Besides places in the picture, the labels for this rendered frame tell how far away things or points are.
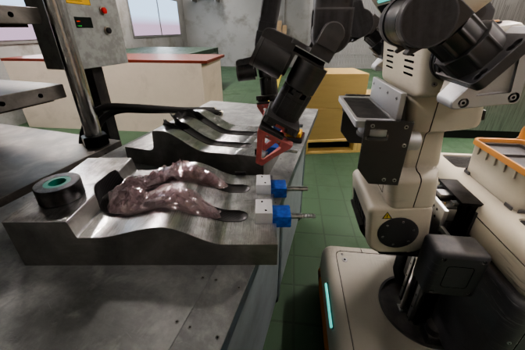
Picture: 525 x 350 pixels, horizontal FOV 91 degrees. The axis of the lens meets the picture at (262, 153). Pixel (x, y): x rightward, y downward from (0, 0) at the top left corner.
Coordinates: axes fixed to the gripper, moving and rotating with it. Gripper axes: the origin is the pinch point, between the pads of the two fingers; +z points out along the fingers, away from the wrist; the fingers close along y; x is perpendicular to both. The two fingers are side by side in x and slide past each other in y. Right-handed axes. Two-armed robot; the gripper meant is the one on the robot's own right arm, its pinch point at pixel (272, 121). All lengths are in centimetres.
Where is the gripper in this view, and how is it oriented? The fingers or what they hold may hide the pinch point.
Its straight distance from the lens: 89.7
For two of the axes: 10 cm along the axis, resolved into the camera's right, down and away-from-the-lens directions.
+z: 1.1, 9.6, 2.6
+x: 9.5, -0.2, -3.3
